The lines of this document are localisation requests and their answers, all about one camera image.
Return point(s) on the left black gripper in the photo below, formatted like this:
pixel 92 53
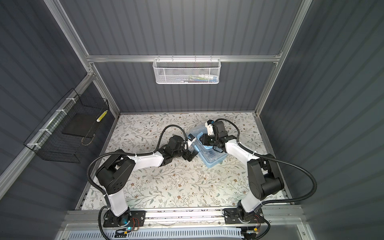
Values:
pixel 187 156

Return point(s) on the items in white basket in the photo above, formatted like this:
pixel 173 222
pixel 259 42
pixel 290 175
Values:
pixel 198 79

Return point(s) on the white perforated front panel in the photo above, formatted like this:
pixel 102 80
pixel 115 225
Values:
pixel 175 234

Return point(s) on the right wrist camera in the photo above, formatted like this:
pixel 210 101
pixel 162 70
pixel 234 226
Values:
pixel 209 127

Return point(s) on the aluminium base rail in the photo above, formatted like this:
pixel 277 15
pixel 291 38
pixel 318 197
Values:
pixel 189 217

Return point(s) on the yellow green marker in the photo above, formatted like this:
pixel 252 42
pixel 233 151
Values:
pixel 102 115

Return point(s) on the light blue plastic toolbox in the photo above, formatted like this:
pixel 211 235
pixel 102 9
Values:
pixel 209 155

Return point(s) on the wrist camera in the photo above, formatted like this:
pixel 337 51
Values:
pixel 191 139
pixel 209 127

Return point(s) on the black pad in basket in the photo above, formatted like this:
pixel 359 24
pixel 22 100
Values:
pixel 81 125

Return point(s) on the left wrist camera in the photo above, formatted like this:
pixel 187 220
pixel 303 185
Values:
pixel 191 139

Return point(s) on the white wire mesh basket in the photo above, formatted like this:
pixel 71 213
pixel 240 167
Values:
pixel 169 73

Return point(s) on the black wire basket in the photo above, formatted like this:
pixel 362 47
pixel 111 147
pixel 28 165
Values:
pixel 49 143

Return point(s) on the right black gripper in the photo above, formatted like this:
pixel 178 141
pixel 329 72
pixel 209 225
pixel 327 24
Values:
pixel 205 137

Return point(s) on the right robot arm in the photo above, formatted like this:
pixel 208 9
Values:
pixel 264 175

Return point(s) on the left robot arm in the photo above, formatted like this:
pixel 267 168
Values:
pixel 114 173

